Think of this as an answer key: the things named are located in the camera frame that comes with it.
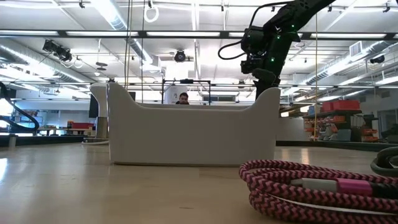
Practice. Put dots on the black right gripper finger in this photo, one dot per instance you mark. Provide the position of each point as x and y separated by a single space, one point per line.
262 90

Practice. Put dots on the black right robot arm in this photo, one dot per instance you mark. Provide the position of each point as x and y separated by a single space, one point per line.
298 12

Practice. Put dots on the red storage bin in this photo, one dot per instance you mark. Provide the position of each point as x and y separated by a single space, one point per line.
327 106
346 104

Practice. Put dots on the person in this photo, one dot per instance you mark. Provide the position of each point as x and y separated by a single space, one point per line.
183 98

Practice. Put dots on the black storage shelf rack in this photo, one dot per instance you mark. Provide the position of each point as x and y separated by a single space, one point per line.
342 112

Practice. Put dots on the large white plastic bin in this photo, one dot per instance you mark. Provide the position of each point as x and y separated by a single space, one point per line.
192 137

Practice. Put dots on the black overhead light bar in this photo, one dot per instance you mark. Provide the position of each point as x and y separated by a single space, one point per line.
141 33

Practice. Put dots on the black monitor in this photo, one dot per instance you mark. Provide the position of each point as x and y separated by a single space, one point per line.
93 107

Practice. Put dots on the red box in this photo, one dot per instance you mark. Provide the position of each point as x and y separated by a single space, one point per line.
81 125

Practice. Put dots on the small black ceiling camera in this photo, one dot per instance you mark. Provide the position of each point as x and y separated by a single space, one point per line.
241 83

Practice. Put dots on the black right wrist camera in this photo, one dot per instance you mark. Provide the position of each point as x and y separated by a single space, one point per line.
253 40

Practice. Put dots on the black table edge rail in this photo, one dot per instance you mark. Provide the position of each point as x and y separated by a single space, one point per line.
311 145

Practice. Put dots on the black background camera frame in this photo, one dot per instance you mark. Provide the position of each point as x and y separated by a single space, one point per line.
186 81

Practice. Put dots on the silver ventilation duct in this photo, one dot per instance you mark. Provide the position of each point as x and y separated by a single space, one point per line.
118 21
342 62

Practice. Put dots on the black overhead camera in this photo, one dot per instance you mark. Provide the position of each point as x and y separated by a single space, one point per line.
377 59
180 56
63 53

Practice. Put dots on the small white post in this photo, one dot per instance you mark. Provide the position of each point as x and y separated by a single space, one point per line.
12 142

